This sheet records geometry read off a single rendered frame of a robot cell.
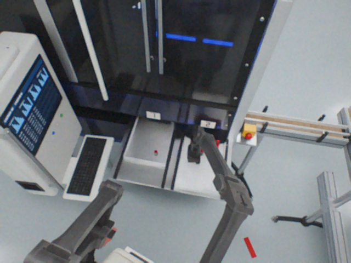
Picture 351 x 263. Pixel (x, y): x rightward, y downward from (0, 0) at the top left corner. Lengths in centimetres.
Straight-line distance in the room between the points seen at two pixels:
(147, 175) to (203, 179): 33
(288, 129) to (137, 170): 99
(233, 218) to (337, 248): 126
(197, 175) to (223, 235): 71
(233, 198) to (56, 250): 51
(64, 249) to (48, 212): 185
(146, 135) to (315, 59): 288
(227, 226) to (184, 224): 149
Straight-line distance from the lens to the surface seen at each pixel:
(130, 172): 156
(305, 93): 351
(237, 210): 85
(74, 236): 78
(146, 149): 162
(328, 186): 219
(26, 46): 134
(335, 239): 207
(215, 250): 92
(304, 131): 185
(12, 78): 124
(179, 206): 240
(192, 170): 156
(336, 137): 193
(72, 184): 168
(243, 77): 128
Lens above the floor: 228
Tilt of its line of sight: 57 degrees down
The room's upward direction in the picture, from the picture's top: 2 degrees clockwise
